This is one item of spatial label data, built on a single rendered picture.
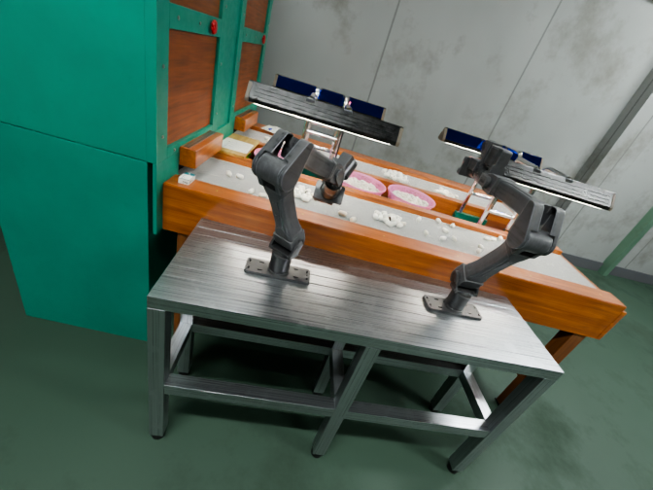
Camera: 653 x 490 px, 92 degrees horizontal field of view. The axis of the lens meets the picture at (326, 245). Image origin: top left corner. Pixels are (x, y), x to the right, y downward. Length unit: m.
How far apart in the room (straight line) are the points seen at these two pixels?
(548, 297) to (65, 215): 1.81
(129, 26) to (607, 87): 3.62
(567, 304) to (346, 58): 2.35
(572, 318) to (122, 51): 1.80
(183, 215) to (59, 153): 0.39
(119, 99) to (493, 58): 2.85
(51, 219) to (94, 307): 0.41
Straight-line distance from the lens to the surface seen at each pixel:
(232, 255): 1.03
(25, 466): 1.47
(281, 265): 0.94
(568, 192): 1.68
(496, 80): 3.37
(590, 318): 1.70
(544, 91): 3.60
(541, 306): 1.55
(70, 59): 1.20
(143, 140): 1.14
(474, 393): 1.50
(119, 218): 1.31
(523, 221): 0.93
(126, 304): 1.55
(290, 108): 1.31
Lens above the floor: 1.27
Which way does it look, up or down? 30 degrees down
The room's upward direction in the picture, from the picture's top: 18 degrees clockwise
